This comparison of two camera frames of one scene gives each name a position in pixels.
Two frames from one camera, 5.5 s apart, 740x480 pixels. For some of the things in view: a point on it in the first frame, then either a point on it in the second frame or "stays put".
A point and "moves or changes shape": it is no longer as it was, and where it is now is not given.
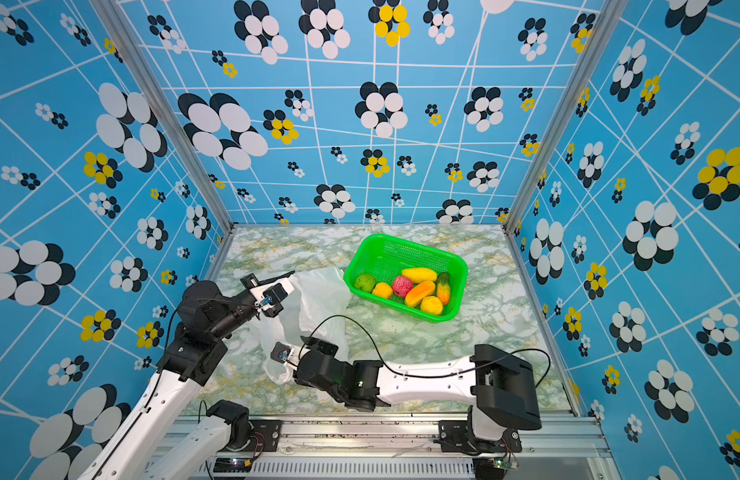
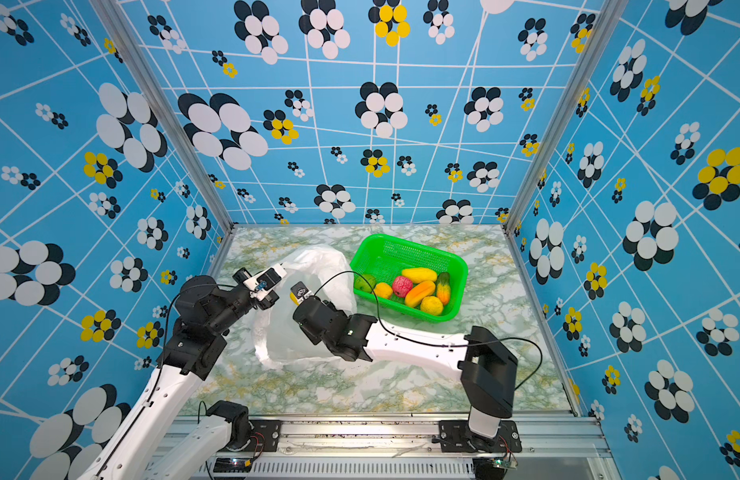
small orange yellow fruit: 383,289 stays put
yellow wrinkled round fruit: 431,306 stays put
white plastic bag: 317,308 moves or changes shape
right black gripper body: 301,379 to 312,338
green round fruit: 365,282 stays put
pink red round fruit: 401,286 stays put
